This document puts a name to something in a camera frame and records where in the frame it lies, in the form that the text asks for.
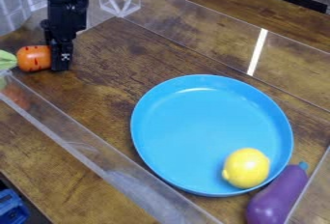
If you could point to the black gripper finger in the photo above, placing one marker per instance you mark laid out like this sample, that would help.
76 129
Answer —
61 52

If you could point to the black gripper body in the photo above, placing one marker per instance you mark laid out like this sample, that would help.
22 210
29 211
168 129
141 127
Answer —
66 19

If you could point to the orange toy carrot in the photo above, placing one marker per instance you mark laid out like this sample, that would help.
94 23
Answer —
30 58

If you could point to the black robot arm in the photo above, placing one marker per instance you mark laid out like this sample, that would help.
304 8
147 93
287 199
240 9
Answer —
65 20

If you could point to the blue round plastic tray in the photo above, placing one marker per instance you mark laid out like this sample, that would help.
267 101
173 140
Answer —
192 120

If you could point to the blue object at corner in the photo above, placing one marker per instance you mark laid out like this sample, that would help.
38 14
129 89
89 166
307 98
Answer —
13 211

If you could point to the yellow toy lemon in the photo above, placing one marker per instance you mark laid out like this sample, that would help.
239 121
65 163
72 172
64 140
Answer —
245 168

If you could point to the purple toy eggplant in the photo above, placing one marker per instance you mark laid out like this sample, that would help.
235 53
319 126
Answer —
270 206

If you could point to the clear acrylic enclosure wall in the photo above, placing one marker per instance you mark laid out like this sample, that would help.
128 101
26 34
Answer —
65 151

